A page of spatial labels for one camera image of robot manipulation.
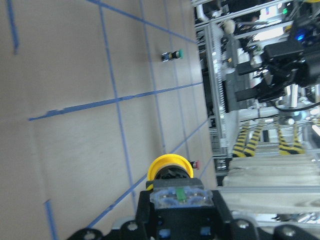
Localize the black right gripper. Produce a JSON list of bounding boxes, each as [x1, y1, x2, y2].
[[235, 17, 320, 103]]

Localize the red push button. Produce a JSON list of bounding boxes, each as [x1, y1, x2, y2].
[[189, 160, 201, 170]]

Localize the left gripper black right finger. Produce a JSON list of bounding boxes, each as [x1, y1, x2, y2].
[[210, 190, 234, 240]]

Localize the yellow push button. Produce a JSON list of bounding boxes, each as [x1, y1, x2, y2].
[[146, 153, 214, 210]]

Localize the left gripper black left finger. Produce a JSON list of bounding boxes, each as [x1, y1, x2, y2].
[[133, 190, 157, 240]]

